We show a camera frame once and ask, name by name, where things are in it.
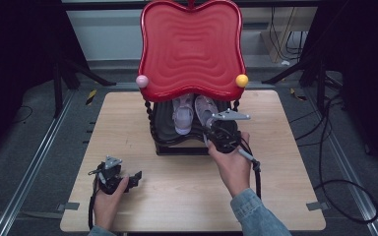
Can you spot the person's left hand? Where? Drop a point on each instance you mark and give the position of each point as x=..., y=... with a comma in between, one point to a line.
x=106, y=209

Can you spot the lavender child sandal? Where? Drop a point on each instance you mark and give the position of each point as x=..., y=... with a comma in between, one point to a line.
x=205, y=109
x=183, y=113

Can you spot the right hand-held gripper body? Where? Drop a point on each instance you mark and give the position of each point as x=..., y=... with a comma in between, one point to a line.
x=224, y=134

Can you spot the person's right hand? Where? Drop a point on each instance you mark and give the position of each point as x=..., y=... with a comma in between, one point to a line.
x=233, y=167

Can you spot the black metal stand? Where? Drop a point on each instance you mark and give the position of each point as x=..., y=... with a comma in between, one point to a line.
x=59, y=82
x=318, y=75

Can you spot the yellow black floor tape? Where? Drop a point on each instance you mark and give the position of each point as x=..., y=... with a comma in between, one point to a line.
x=296, y=95
x=91, y=97

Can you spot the grey tape piece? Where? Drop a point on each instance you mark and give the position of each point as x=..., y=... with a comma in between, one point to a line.
x=317, y=206
x=68, y=206

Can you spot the red and black shelf rack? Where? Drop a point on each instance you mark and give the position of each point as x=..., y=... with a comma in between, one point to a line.
x=192, y=65

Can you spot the metal floor rail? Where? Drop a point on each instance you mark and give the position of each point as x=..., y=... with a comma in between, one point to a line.
x=36, y=164
x=347, y=170

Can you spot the beige cabinet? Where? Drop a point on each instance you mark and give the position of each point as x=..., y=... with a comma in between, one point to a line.
x=283, y=32

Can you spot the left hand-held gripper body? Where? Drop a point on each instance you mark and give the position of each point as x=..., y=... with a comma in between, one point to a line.
x=108, y=177

